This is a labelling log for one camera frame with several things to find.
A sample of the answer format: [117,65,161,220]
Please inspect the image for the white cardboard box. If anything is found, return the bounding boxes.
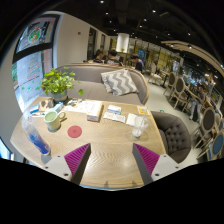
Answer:
[86,101,105,123]

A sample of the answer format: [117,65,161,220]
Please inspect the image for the clear blue-label water bottle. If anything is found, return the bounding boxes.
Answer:
[21,114,52,157]

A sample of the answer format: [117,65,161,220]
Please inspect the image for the flat round red coaster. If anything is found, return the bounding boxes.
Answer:
[67,124,83,139]

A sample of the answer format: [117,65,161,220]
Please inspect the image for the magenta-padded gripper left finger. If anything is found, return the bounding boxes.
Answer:
[43,143,92,186]

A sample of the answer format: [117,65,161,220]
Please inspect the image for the yellow card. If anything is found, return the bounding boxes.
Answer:
[136,105,152,117]

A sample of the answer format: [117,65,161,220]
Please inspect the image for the pale green mug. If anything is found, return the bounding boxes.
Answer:
[43,109,67,132]

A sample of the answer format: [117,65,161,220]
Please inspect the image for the grey tufted armchair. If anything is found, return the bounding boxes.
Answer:
[150,110,193,164]

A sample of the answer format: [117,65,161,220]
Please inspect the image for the grey curved sofa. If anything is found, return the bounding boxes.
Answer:
[53,62,151,106]

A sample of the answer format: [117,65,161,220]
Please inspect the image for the group of ceiling spotlights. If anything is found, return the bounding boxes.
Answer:
[98,0,194,49]

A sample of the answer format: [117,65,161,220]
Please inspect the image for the blue and white box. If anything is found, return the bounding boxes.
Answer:
[29,104,41,115]

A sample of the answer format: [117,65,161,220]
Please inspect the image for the green potted plant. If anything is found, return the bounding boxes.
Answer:
[39,66,85,103]

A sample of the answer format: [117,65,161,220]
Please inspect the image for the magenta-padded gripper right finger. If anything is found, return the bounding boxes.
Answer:
[132,143,184,186]

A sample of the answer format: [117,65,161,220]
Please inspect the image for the clear plastic cup with straw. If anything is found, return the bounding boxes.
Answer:
[131,107,150,139]

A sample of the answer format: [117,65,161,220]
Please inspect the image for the white leaflet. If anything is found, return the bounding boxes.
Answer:
[102,111,127,124]

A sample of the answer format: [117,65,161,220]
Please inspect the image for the white printed menu sheet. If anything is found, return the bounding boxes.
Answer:
[63,99,101,115]

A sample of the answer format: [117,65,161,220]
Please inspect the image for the dark framed wall poster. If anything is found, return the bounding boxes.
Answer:
[15,14,60,53]

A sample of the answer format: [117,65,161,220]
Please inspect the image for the white paper napkin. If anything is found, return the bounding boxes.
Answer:
[125,112,139,128]

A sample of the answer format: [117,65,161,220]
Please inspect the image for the group of wooden dining chairs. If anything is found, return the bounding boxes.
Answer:
[147,63,224,161]

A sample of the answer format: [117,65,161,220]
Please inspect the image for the white blue booklet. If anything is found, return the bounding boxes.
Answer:
[106,104,123,115]

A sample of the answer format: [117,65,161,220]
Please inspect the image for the small light blue carton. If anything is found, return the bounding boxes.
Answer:
[52,102,65,113]

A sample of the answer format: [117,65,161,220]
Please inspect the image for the grey white chevron pillow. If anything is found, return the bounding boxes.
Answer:
[100,68,140,97]

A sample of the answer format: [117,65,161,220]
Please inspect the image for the white round column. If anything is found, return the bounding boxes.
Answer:
[115,32,130,54]

